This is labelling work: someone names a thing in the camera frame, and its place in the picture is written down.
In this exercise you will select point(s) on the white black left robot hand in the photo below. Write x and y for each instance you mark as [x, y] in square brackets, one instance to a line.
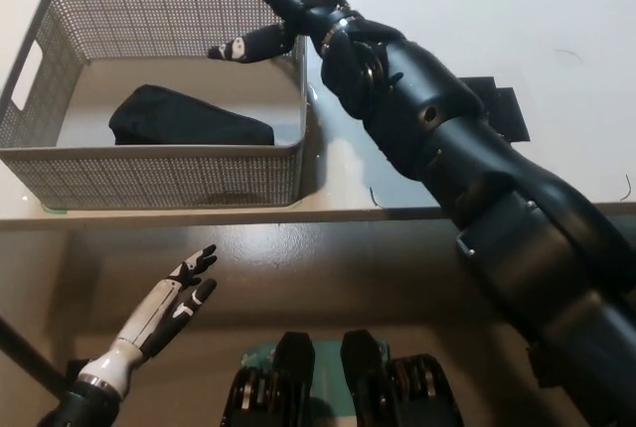
[166, 298]

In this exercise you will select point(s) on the black fabric pencil case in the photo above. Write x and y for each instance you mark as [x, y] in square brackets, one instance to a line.
[189, 119]

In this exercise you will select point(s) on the grey perforated plastic basket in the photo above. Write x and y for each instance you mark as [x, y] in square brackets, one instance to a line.
[149, 174]

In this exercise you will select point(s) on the green tape piece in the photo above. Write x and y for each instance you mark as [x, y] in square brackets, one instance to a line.
[55, 208]

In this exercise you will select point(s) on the black table leg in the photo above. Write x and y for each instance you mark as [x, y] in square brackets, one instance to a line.
[30, 357]

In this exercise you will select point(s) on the black tape patch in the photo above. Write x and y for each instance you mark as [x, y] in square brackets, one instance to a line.
[509, 114]

